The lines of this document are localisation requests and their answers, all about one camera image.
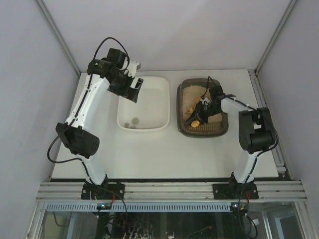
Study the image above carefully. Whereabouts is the brown litter box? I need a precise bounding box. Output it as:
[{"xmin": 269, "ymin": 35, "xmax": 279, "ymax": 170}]
[{"xmin": 176, "ymin": 76, "xmax": 229, "ymax": 138}]

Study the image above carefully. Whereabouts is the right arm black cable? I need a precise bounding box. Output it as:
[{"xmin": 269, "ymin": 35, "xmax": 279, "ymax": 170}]
[{"xmin": 203, "ymin": 76, "xmax": 278, "ymax": 190}]

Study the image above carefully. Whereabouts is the yellow litter scoop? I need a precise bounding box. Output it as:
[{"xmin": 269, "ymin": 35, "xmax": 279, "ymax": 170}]
[{"xmin": 185, "ymin": 98, "xmax": 201, "ymax": 128}]

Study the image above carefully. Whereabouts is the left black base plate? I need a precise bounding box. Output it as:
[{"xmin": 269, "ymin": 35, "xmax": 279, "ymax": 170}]
[{"xmin": 81, "ymin": 180, "xmax": 125, "ymax": 200}]

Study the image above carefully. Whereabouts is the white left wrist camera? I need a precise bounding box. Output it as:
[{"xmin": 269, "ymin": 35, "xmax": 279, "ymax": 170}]
[{"xmin": 127, "ymin": 60, "xmax": 141, "ymax": 78}]

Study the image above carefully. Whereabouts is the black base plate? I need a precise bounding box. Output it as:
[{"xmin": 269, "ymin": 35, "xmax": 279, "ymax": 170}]
[
  {"xmin": 81, "ymin": 180, "xmax": 125, "ymax": 200},
  {"xmin": 212, "ymin": 178, "xmax": 259, "ymax": 200}
]

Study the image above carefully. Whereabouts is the aluminium rail frame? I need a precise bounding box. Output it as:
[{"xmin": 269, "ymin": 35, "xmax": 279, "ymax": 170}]
[{"xmin": 35, "ymin": 181, "xmax": 307, "ymax": 212}]

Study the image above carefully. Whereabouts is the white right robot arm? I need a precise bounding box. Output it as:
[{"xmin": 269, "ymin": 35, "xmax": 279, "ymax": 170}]
[{"xmin": 185, "ymin": 86, "xmax": 278, "ymax": 184}]

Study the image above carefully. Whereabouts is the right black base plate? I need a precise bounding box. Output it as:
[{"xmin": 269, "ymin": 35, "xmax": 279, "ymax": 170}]
[{"xmin": 212, "ymin": 178, "xmax": 259, "ymax": 200}]

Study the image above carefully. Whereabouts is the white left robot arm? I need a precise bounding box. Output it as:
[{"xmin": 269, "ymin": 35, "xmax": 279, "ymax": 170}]
[{"xmin": 56, "ymin": 48, "xmax": 143, "ymax": 185}]

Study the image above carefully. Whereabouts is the white plastic tray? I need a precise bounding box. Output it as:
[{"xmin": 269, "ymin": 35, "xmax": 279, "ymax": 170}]
[{"xmin": 117, "ymin": 76, "xmax": 170, "ymax": 132}]

